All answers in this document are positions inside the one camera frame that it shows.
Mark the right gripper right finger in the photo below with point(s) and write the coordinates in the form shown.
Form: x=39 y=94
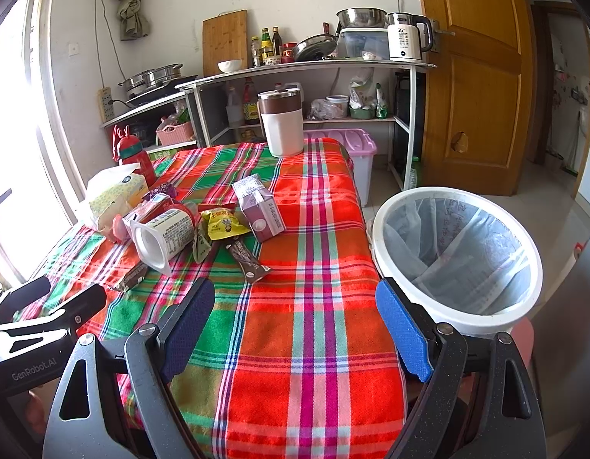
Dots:
x=477 y=400

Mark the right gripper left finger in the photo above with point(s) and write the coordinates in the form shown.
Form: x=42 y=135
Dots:
x=113 y=399

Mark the white yogurt cup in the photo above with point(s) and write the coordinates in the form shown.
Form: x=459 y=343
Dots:
x=158 y=241

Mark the green grey snack wrapper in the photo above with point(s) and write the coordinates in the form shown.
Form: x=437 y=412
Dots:
x=201 y=243

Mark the brown chocolate wrapper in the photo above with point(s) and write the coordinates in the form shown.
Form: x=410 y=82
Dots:
x=253 y=271

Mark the yellow snack wrapper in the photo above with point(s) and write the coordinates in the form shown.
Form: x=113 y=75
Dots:
x=222 y=224

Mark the pink strawberry milk carton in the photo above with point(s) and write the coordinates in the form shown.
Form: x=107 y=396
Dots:
x=147 y=210

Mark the purple plum snack bag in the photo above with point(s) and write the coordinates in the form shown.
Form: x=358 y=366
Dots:
x=163 y=189

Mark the purple milk carton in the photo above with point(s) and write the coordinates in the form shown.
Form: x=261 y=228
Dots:
x=259 y=207

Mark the white trash bin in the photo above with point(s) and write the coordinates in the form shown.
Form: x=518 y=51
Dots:
x=462 y=257

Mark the plaid tablecloth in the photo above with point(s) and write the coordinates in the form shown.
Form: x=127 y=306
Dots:
x=297 y=365

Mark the tissue pack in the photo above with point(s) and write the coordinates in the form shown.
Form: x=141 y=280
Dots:
x=111 y=192

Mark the green glass bottle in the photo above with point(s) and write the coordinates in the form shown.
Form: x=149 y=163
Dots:
x=414 y=173

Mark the red water bottle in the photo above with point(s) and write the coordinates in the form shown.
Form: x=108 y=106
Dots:
x=127 y=149

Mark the pink lid storage bin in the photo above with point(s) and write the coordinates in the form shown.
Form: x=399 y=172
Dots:
x=360 y=147

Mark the pink basket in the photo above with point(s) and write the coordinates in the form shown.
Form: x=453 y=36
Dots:
x=171 y=133

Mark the white metal shelf rack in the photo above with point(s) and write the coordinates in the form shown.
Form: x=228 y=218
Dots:
x=206 y=99

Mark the wooden door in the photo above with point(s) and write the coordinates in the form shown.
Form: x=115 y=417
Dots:
x=479 y=94

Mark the power strip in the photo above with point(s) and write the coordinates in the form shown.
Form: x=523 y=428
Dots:
x=105 y=104

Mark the steel steamer pot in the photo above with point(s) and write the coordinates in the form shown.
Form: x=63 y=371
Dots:
x=150 y=79

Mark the white brown pitcher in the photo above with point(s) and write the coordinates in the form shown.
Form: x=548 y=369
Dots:
x=281 y=116

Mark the white bowl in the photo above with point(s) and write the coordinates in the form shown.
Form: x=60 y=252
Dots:
x=230 y=66

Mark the clear storage box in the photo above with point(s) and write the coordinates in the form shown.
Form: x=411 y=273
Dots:
x=363 y=43

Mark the green label sauce bottle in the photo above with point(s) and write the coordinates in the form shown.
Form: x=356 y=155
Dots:
x=267 y=49

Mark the wooden cutting board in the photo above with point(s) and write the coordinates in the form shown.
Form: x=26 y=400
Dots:
x=224 y=38

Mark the white electric kettle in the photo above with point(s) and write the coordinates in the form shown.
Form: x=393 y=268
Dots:
x=409 y=36

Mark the frying pan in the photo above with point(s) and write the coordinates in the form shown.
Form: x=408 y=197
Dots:
x=316 y=47

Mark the dark soy sauce bottle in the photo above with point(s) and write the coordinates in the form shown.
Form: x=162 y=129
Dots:
x=276 y=41

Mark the steel bowl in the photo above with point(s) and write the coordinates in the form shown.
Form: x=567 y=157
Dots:
x=361 y=17

